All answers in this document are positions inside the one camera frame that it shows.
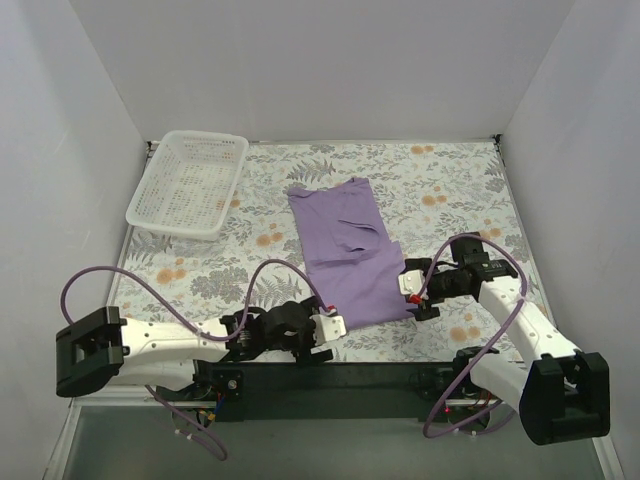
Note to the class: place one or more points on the floral patterned table mat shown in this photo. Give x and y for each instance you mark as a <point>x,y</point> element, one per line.
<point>425,193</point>

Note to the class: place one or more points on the aluminium frame rail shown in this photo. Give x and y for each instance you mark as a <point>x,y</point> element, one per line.
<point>608,458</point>

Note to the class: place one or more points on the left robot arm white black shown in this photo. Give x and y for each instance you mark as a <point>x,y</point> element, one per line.
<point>105,348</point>

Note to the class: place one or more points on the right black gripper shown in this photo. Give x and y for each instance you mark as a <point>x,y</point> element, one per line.
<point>426,288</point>

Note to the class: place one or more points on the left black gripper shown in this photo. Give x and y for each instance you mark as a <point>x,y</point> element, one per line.
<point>310,332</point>

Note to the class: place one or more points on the white plastic basket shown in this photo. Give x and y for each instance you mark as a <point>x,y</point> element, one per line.
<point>188,184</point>

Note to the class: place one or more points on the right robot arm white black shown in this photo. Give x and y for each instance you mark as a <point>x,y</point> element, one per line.
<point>559,392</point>

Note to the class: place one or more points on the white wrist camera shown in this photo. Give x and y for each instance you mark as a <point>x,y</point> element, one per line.
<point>329,326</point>
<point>412,286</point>

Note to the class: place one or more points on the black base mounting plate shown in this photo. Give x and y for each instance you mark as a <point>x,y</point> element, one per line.
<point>255,391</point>

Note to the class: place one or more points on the purple t shirt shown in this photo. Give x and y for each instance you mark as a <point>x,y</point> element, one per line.
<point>348,253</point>

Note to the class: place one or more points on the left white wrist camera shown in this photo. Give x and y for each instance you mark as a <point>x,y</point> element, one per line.
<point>329,326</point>

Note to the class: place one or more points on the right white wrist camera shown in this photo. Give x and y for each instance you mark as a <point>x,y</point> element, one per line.
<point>412,286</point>

